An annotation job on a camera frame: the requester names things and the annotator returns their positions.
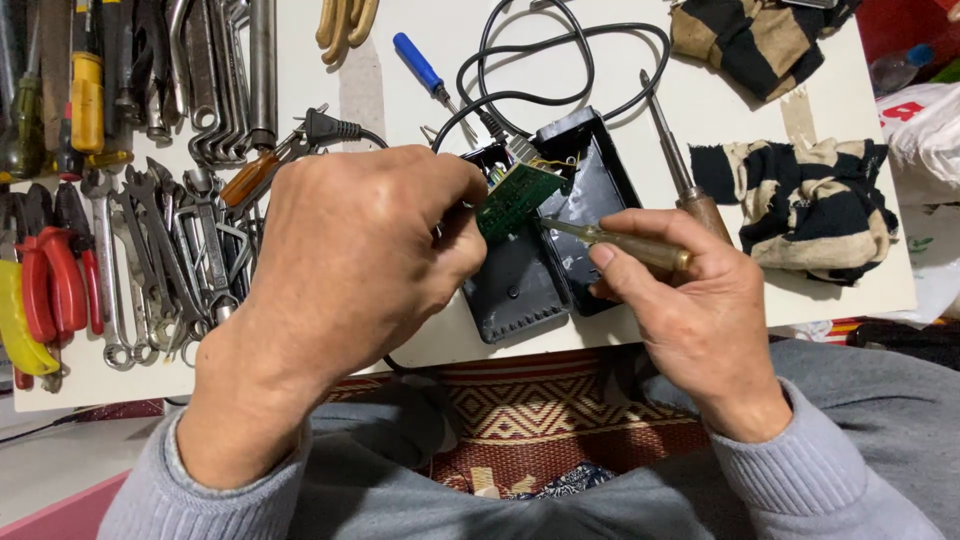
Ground person's left hand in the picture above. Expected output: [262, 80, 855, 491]
[223, 144, 490, 372]

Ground person's right hand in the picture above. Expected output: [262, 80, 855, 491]
[587, 208, 777, 399]

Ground amber-handled screwdriver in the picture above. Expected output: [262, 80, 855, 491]
[538, 216, 695, 273]

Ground green circuit board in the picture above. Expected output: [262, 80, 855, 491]
[474, 161, 569, 243]

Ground black and beige striped cloth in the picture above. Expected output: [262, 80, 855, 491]
[688, 137, 900, 287]
[669, 0, 861, 103]

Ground black plastic case lid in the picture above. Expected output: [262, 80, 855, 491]
[531, 106, 646, 318]

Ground red woven patterned mat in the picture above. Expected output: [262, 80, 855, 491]
[322, 348, 714, 501]

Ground black plastic case base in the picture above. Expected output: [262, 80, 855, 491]
[459, 142, 576, 345]

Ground person's grey trousers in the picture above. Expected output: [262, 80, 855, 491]
[288, 337, 960, 540]

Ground pile of open-end wrenches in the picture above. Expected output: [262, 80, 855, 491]
[81, 157, 262, 372]

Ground steel pipe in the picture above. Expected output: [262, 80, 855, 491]
[249, 0, 279, 152]

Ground blue patterned cloth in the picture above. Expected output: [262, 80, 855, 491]
[508, 460, 621, 502]

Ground beige tape strip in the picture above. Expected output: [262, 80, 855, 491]
[778, 88, 820, 148]

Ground white plastic bag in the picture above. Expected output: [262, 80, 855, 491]
[876, 81, 960, 208]

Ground clear plastic bottle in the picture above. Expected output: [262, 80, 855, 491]
[870, 43, 936, 98]

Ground pink box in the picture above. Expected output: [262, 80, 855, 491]
[0, 468, 133, 540]

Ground wooden-handled soldering iron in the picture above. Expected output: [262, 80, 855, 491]
[639, 69, 733, 246]

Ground orange-handled screwdriver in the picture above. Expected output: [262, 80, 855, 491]
[219, 133, 310, 210]

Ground black power cable with plug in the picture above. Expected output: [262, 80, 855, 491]
[294, 0, 672, 156]

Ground blue-handled screwdriver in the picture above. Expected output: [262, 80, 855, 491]
[392, 31, 479, 141]

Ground tan-handled pliers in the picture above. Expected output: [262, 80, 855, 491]
[315, 0, 381, 66]

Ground row of steel ring spanners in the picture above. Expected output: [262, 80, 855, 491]
[135, 0, 252, 168]

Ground red-handled side cutters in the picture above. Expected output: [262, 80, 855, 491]
[54, 182, 106, 337]

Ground red-handled pliers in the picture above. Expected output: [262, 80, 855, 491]
[15, 183, 91, 391]

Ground yellow-handled screwdriver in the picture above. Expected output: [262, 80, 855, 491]
[71, 0, 106, 156]

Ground yellow-handled pliers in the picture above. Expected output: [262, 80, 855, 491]
[0, 191, 61, 378]

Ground green-handled screwdriver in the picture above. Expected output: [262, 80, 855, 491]
[0, 71, 46, 181]

